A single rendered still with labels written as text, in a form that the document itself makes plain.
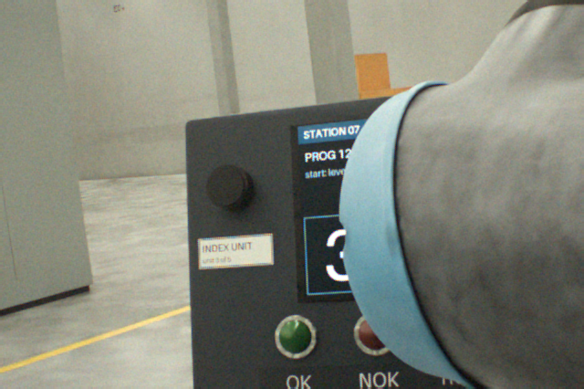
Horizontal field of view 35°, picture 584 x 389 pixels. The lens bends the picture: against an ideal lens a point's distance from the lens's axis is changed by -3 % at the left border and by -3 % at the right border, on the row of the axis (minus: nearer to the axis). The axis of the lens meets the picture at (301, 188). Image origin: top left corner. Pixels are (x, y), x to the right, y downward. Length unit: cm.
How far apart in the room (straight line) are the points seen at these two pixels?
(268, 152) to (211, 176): 4
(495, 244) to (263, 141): 34
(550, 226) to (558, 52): 8
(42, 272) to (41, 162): 80
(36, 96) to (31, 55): 30
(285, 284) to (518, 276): 32
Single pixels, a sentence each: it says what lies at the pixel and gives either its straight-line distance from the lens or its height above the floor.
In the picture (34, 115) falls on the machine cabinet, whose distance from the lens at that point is 704.
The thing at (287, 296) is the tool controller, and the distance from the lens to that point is 59.
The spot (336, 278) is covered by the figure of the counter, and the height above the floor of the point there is 115.
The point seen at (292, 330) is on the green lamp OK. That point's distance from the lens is 58.
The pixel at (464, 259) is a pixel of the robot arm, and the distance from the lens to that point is 30.
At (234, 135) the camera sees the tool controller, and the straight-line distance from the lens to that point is 61.
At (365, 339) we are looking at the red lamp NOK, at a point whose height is 111.
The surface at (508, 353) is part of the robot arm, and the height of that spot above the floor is 117.
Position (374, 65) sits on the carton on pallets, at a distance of 934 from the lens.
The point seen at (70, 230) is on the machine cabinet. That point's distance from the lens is 719.
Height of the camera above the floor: 126
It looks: 6 degrees down
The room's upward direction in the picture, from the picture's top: 7 degrees counter-clockwise
